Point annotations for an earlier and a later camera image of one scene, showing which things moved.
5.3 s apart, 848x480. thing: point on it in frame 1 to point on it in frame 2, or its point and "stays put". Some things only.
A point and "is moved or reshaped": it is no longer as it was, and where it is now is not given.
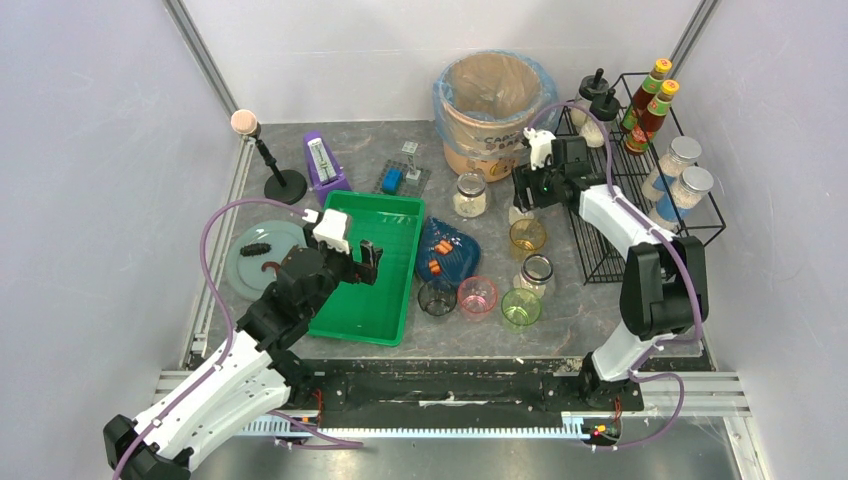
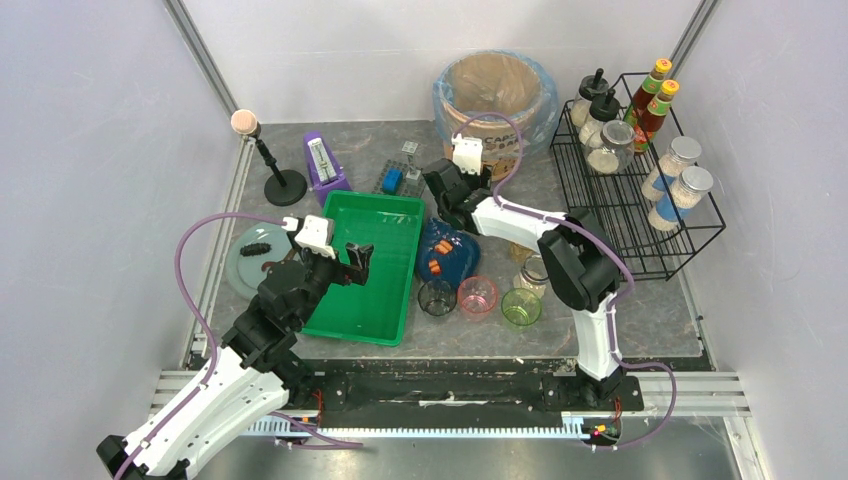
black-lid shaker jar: (590, 87) stays put
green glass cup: (520, 307) stays put
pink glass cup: (476, 298) stays put
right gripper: (530, 183) to (448, 187)
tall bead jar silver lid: (678, 202) stays put
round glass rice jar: (515, 214) is moved or reshaped
